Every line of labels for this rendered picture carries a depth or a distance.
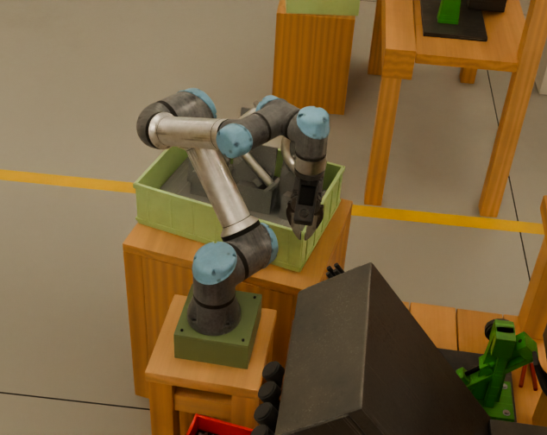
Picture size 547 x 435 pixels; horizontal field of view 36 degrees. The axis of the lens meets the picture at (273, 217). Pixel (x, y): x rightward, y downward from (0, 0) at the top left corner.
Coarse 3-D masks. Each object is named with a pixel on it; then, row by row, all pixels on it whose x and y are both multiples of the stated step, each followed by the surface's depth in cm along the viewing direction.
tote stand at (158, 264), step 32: (128, 256) 287; (160, 256) 282; (192, 256) 280; (320, 256) 283; (128, 288) 296; (160, 288) 291; (256, 288) 277; (288, 288) 272; (160, 320) 301; (288, 320) 281
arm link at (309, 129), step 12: (312, 108) 194; (300, 120) 191; (312, 120) 190; (324, 120) 191; (288, 132) 195; (300, 132) 192; (312, 132) 191; (324, 132) 192; (300, 144) 194; (312, 144) 193; (324, 144) 194; (300, 156) 196; (312, 156) 195; (324, 156) 197
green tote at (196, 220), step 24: (168, 168) 304; (336, 168) 297; (144, 192) 283; (168, 192) 279; (336, 192) 297; (144, 216) 289; (168, 216) 285; (192, 216) 280; (216, 216) 276; (216, 240) 282; (288, 240) 269; (312, 240) 281; (288, 264) 276
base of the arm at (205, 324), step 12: (192, 300) 232; (192, 312) 232; (204, 312) 229; (216, 312) 229; (228, 312) 231; (240, 312) 236; (192, 324) 232; (204, 324) 230; (216, 324) 230; (228, 324) 233
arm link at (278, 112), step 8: (272, 96) 201; (264, 104) 199; (272, 104) 198; (280, 104) 198; (288, 104) 198; (256, 112) 195; (264, 112) 195; (272, 112) 195; (280, 112) 196; (288, 112) 196; (296, 112) 195; (272, 120) 194; (280, 120) 196; (288, 120) 195; (272, 128) 194; (280, 128) 196; (272, 136) 195
